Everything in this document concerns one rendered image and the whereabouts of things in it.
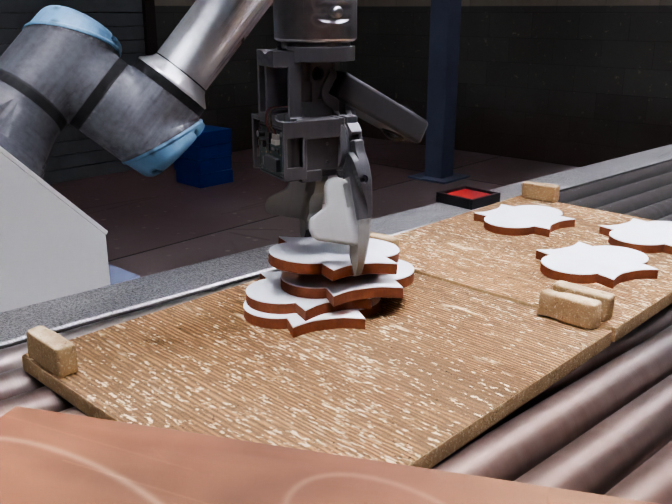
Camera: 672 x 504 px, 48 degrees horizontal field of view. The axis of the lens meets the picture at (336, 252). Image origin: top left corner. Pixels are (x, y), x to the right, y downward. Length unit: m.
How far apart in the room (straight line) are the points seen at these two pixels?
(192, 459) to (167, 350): 0.35
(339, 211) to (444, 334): 0.15
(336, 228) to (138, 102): 0.47
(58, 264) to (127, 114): 0.22
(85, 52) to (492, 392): 0.71
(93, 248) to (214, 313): 0.31
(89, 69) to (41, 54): 0.06
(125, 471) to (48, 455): 0.04
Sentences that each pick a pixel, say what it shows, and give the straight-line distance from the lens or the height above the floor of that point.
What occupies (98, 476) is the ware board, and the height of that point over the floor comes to 1.04.
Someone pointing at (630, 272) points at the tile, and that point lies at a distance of 0.89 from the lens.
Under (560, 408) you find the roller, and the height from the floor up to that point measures 0.92.
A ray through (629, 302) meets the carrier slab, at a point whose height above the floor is 0.94.
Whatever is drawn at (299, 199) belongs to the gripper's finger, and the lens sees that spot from 0.77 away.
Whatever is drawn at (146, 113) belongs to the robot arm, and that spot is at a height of 1.09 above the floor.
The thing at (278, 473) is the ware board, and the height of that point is 1.04.
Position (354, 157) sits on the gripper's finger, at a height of 1.10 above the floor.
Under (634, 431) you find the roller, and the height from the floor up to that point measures 0.92.
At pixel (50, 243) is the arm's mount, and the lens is 1.00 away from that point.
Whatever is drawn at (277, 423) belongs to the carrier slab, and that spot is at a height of 0.94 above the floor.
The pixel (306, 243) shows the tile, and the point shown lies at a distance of 0.76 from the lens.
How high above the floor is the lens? 1.22
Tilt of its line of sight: 18 degrees down
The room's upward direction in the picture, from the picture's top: straight up
